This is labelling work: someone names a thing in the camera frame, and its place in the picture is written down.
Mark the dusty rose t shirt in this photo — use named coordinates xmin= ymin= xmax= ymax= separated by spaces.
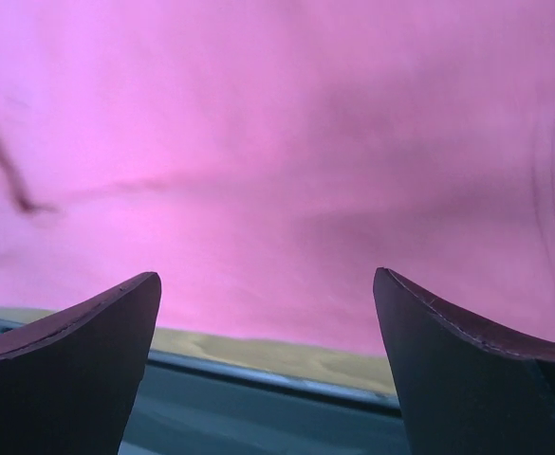
xmin=0 ymin=1 xmax=555 ymax=354

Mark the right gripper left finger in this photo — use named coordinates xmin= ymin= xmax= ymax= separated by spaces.
xmin=0 ymin=272 xmax=161 ymax=455

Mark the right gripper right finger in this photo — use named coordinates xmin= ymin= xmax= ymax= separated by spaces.
xmin=373 ymin=268 xmax=555 ymax=454

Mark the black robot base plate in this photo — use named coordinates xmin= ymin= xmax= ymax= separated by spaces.
xmin=0 ymin=307 xmax=411 ymax=455

